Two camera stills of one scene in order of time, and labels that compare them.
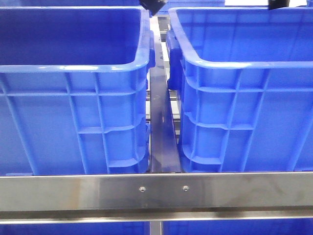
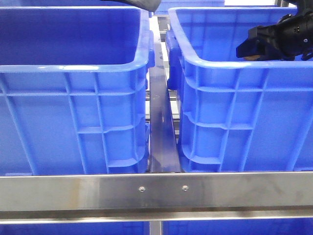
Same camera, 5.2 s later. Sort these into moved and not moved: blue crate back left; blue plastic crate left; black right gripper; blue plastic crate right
Moved: black right gripper
Not moved: blue plastic crate right; blue plastic crate left; blue crate back left
